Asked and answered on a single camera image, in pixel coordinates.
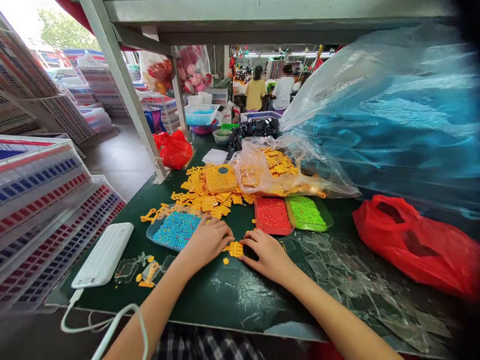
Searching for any small red plastic bag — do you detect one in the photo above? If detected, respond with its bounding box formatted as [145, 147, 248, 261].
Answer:
[152, 129, 194, 171]

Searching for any tray of yellow beads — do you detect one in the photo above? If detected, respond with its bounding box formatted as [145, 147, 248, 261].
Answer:
[205, 163, 239, 195]

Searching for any big blue clear plastic bag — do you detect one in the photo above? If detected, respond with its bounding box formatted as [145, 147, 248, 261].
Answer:
[279, 23, 480, 220]

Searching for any large red plastic bag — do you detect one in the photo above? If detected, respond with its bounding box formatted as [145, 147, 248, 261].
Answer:
[351, 194, 480, 301]

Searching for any person's left hand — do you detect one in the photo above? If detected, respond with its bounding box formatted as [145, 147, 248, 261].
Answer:
[181, 214, 236, 268]

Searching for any pile of yellow plastic parts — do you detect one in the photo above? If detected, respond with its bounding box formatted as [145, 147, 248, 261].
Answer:
[140, 164, 263, 226]

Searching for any tray of green beads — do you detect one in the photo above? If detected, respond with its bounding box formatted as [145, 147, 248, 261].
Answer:
[285, 194, 335, 233]

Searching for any pile of black plastic parts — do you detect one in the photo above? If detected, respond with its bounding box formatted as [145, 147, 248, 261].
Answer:
[226, 117, 281, 161]

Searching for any stack of white crates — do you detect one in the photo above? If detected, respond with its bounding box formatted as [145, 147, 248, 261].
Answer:
[0, 11, 97, 145]

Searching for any white power bank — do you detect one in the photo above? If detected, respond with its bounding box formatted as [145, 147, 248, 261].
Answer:
[71, 222, 135, 290]

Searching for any green small bowl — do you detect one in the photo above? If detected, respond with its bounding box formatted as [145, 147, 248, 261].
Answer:
[212, 128, 233, 146]

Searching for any clear bag of yellow parts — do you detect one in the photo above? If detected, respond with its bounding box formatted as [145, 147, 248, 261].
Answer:
[231, 135, 362, 200]

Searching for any yellow assembled toy piece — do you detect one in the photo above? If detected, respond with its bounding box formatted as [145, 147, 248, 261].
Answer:
[135, 255, 161, 289]

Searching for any tray of red beads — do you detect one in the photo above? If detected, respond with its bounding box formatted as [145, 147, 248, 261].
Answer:
[254, 197, 296, 236]

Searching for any clear square plastic piece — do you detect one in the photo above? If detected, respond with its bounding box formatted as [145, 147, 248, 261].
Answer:
[113, 257, 140, 284]

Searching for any person's right hand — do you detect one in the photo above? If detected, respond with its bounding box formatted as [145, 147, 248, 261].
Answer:
[238, 228, 297, 283]

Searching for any person's body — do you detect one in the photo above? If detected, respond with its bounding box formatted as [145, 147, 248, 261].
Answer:
[149, 323, 267, 360]

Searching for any stack of red blue crates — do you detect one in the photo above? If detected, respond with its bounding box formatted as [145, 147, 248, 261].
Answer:
[0, 134, 127, 314]

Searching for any clear bin of blue parts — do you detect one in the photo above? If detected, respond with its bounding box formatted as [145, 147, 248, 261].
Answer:
[183, 103, 221, 126]

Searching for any grey metal shelf frame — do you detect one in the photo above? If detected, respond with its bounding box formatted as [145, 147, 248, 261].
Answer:
[79, 0, 457, 185]

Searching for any white charging cable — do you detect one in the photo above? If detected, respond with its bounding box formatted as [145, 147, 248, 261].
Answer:
[60, 287, 149, 360]

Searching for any tray of blue beads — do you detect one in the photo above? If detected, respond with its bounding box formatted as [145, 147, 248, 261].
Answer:
[146, 210, 205, 253]

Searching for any bag of pink plush toys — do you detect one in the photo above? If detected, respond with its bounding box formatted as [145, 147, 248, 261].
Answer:
[174, 45, 214, 95]

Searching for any purple plastic basin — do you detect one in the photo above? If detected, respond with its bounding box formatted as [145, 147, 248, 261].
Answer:
[190, 119, 220, 136]

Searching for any pile of clear plastic pieces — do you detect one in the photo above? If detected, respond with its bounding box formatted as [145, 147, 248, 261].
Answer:
[288, 229, 455, 355]

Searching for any green table mat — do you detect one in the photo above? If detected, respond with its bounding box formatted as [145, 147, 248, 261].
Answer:
[44, 129, 466, 359]

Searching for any yellow plastic toy part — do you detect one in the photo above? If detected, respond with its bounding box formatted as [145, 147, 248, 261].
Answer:
[223, 241, 247, 259]

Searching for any white paper sheet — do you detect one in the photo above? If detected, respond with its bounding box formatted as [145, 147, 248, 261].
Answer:
[201, 148, 229, 164]

